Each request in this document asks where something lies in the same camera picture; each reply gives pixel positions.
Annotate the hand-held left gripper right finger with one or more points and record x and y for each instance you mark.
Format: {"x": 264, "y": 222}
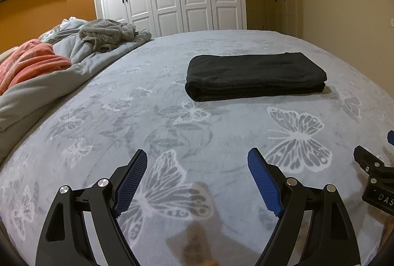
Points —
{"x": 264, "y": 180}

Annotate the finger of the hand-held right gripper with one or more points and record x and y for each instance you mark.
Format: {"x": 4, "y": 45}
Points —
{"x": 391, "y": 136}
{"x": 371, "y": 161}

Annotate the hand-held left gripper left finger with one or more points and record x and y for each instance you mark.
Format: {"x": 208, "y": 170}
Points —
{"x": 132, "y": 180}

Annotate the black towel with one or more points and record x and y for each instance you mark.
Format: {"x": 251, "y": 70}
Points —
{"x": 252, "y": 72}

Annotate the grey duvet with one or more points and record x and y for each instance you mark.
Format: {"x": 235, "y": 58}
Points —
{"x": 69, "y": 49}

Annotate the crumpled grey garment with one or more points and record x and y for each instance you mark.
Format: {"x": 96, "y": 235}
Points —
{"x": 104, "y": 33}

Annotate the pink blanket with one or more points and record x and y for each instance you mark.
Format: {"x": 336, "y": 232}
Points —
{"x": 27, "y": 63}

